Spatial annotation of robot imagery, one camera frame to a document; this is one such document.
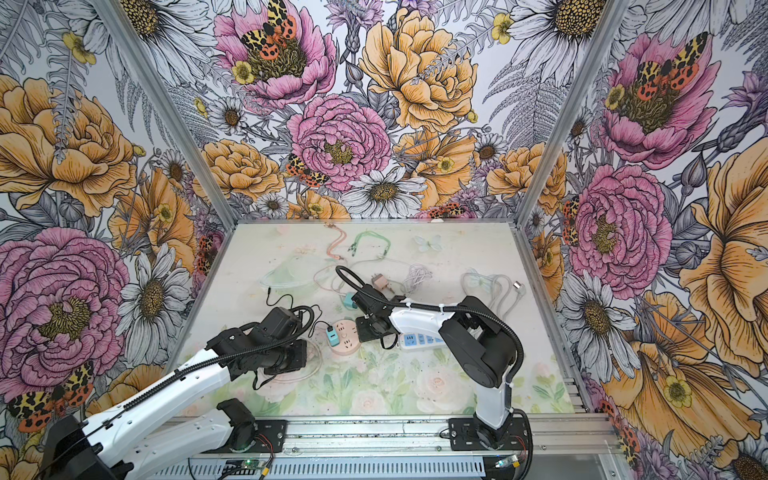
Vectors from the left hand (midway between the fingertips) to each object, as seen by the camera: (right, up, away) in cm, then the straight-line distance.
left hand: (302, 368), depth 78 cm
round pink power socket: (+11, +5, +10) cm, 15 cm away
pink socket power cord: (-2, -5, +5) cm, 7 cm away
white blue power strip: (+30, +5, +10) cm, 32 cm away
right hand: (+16, +4, +12) cm, 20 cm away
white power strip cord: (+51, +20, +27) cm, 61 cm away
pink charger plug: (+19, +20, +24) cm, 37 cm away
